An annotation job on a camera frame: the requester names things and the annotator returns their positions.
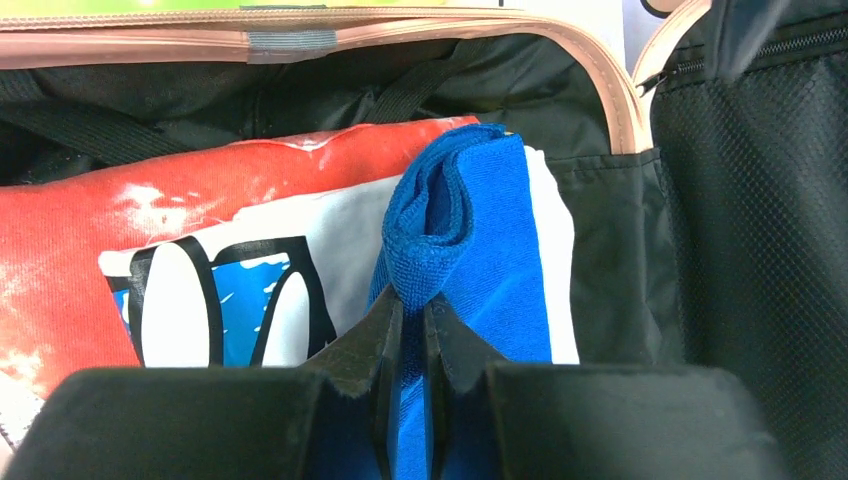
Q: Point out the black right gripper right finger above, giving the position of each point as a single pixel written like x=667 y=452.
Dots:
x=596 y=424

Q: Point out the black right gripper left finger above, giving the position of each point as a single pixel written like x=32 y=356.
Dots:
x=232 y=424

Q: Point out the white printed t-shirt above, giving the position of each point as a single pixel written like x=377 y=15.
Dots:
x=299 y=269

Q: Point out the blue towel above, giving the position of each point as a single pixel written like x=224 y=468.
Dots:
x=464 y=194

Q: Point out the pink hard-shell suitcase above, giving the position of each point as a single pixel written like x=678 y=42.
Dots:
x=707 y=186

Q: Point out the green plastic tray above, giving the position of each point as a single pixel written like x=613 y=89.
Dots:
x=59 y=8

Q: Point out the red snack bag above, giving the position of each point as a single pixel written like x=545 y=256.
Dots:
x=56 y=317

